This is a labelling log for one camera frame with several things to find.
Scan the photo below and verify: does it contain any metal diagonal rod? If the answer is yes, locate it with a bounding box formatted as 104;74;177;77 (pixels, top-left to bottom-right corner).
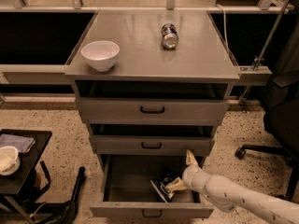
238;0;290;111

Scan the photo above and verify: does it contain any white ceramic bowl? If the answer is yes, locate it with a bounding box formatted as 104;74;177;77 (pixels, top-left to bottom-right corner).
81;40;120;72

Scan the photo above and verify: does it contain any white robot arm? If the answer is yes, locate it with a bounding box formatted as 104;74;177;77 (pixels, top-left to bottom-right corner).
166;150;299;224

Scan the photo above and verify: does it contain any grey middle drawer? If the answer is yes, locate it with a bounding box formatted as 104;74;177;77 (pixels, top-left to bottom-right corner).
90;124;215;157

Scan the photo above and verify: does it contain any dark tablet device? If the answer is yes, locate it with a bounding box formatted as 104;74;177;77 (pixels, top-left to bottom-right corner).
0;133;36;154

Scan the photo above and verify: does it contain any white cup on table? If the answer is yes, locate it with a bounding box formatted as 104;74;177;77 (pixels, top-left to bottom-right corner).
0;147;21;175

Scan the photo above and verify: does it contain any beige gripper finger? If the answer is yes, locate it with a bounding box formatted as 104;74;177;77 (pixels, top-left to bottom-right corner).
165;177;186;191
186;149;198;166

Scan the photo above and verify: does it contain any grey drawer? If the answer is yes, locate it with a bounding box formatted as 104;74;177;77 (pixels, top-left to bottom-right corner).
75;80;228;126
91;155;214;218
90;124;215;157

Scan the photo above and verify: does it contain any black office chair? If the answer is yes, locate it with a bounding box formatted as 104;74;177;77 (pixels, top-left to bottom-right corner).
235;23;299;201

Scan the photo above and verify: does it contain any grey bottom drawer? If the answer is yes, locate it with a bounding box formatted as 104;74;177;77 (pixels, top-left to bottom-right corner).
91;155;214;218

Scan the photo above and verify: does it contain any black side table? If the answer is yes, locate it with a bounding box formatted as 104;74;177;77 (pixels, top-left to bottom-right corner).
0;129;52;224

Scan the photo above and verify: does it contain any grey metal drawer cabinet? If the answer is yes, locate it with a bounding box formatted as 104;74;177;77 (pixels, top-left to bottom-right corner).
64;9;241;161

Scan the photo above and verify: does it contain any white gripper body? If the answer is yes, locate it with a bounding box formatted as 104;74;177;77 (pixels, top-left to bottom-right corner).
182;165;212;194

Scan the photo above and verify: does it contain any white cable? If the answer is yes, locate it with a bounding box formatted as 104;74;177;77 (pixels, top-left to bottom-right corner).
215;4;231;56

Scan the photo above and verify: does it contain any blue silver soda can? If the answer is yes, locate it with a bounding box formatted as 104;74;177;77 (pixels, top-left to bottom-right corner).
161;23;178;49

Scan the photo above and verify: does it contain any blue chip bag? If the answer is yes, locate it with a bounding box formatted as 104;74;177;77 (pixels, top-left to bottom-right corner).
150;173;178;203

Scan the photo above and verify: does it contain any grey top drawer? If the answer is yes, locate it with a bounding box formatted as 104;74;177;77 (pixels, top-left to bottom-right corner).
75;80;228;126

